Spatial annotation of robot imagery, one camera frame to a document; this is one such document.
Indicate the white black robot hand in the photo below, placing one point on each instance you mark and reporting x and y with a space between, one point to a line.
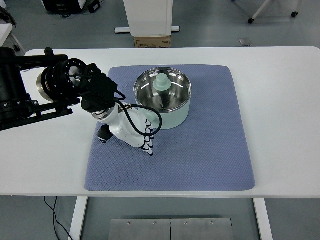
125 131

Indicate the glass lid with green knob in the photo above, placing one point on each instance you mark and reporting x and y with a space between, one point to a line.
161 82

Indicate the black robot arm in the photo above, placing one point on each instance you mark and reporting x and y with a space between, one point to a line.
100 85

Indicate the blue textured mat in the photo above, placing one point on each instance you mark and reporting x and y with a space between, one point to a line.
175 170

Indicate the brown cardboard box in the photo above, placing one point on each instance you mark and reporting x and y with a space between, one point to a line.
152 42

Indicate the white table leg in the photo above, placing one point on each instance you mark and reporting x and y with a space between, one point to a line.
77 220
263 220

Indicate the grey metal plate with screws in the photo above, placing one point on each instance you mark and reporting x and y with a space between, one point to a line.
150 230

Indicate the small black box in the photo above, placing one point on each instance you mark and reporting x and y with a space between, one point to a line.
94 7

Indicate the black and white device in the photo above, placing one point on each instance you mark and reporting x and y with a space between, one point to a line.
60 5

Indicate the grey floor socket plate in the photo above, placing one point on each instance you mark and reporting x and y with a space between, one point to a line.
245 41

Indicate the white side table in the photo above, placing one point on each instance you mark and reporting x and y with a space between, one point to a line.
5 33

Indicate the black machine part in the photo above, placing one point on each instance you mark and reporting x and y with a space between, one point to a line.
7 16

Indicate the white pedestal cabinet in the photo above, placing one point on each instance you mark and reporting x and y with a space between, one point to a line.
150 17

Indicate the white wheeled frame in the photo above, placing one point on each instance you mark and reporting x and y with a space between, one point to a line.
260 8

